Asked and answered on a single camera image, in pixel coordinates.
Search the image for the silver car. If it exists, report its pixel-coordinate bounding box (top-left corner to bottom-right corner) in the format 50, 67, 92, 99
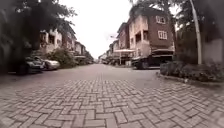
39, 58, 61, 71

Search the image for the low hedge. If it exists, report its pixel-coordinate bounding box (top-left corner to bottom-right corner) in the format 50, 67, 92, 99
159, 60, 224, 83

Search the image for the white shelter canopy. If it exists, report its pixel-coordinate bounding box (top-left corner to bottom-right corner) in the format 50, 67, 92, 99
113, 48, 136, 66

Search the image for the dark grey car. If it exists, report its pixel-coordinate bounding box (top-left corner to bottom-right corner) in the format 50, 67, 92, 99
18, 56, 46, 74

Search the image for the grey brick paved road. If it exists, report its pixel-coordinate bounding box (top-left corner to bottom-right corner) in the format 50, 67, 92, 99
0, 63, 224, 128

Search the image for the pale leaning pole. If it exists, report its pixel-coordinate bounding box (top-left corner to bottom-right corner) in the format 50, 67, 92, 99
189, 0, 203, 66

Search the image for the row of buildings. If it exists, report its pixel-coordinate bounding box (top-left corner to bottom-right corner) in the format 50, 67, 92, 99
98, 21, 132, 66

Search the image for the green bush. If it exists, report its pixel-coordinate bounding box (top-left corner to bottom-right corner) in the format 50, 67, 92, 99
46, 47, 78, 70

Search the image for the row of houses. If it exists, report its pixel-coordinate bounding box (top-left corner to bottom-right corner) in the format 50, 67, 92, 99
39, 28, 95, 65

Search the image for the large dark tree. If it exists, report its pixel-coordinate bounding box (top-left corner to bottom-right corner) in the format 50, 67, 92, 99
0, 0, 78, 74

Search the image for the brown brick building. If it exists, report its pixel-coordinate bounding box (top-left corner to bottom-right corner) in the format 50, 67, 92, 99
128, 7, 176, 63

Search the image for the black suv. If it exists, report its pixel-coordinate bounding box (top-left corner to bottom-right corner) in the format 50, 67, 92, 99
131, 49, 175, 70

